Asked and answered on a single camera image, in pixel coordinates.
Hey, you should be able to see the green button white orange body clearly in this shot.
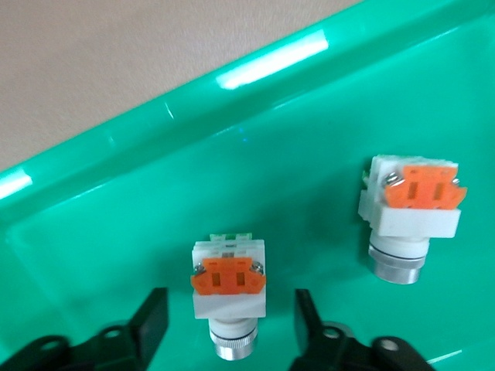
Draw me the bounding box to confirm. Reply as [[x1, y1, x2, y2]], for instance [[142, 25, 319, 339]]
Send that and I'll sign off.
[[357, 154, 468, 286], [189, 231, 268, 362]]

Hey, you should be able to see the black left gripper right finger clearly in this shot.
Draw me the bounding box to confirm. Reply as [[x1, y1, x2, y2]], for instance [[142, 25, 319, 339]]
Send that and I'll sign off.
[[289, 288, 440, 371]]

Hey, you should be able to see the green plastic tray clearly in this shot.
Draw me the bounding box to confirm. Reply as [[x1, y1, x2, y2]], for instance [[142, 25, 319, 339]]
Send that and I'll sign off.
[[0, 0, 495, 371]]

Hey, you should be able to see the table cover sheet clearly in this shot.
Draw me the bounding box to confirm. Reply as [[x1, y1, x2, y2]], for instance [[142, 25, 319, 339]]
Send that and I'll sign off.
[[0, 0, 367, 173]]

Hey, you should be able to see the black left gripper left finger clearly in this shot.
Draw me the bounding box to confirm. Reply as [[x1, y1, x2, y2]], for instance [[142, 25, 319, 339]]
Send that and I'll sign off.
[[0, 286, 170, 371]]

